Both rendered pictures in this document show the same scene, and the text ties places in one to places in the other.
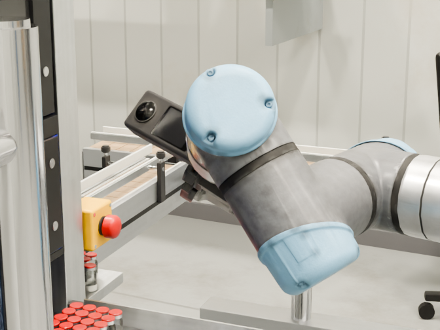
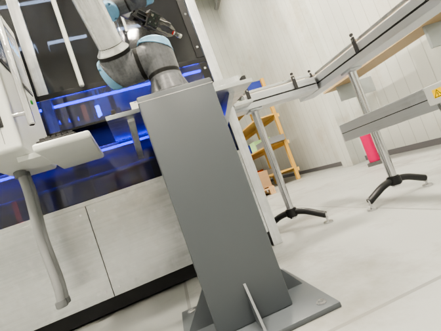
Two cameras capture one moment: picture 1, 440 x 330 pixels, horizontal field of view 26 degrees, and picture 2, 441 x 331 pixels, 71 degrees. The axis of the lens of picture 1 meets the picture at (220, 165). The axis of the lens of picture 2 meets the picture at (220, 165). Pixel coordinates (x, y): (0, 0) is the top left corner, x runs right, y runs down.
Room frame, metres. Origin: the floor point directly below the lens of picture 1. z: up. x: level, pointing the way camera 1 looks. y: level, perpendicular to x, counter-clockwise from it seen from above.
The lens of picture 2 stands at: (0.20, -1.15, 0.45)
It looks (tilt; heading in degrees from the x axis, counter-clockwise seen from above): 3 degrees up; 53
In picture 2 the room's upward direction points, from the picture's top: 20 degrees counter-clockwise
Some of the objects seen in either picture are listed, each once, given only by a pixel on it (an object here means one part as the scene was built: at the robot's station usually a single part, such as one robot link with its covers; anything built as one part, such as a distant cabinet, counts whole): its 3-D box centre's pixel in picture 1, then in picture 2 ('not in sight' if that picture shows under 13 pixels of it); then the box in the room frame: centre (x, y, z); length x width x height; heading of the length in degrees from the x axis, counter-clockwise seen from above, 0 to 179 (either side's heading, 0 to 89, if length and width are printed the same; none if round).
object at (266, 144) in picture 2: not in sight; (273, 163); (1.71, 0.31, 0.46); 0.09 x 0.09 x 0.77; 68
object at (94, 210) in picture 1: (84, 222); not in sight; (1.53, 0.23, 1.00); 0.08 x 0.07 x 0.07; 68
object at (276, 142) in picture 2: not in sight; (253, 140); (5.54, 4.39, 1.18); 2.58 x 0.68 x 2.35; 64
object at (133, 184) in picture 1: (94, 205); (268, 93); (1.85, 0.26, 0.92); 0.69 x 0.15 x 0.16; 158
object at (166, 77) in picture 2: not in sight; (168, 86); (0.79, -0.23, 0.84); 0.15 x 0.15 x 0.10
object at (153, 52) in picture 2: not in sight; (156, 57); (0.79, -0.22, 0.96); 0.13 x 0.12 x 0.14; 142
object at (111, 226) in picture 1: (109, 226); not in sight; (1.51, 0.19, 0.99); 0.04 x 0.04 x 0.04; 68
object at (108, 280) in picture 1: (71, 285); (239, 106); (1.56, 0.26, 0.87); 0.14 x 0.13 x 0.02; 68
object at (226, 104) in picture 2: not in sight; (227, 113); (1.30, 0.11, 0.80); 0.34 x 0.03 x 0.13; 68
